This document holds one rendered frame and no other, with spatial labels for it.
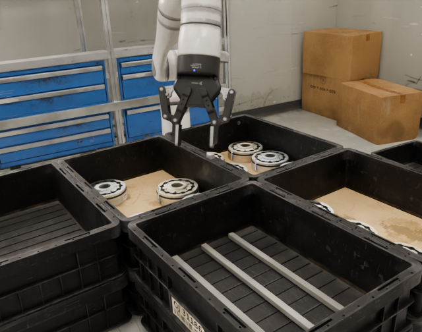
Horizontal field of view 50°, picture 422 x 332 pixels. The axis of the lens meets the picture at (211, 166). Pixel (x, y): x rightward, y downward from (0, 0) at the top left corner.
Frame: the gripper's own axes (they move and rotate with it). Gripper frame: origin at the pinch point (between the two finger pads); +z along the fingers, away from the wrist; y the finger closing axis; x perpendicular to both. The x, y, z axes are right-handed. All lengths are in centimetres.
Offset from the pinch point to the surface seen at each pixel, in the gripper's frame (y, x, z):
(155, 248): -3.9, -9.5, 17.9
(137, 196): -19.4, 29.6, 16.4
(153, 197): -15.1, 29.1, 16.3
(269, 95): 3, 386, -35
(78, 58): -106, 182, -38
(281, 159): 15.9, 46.5, 5.8
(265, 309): 14.3, -7.1, 26.9
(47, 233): -33.9, 12.1, 23.0
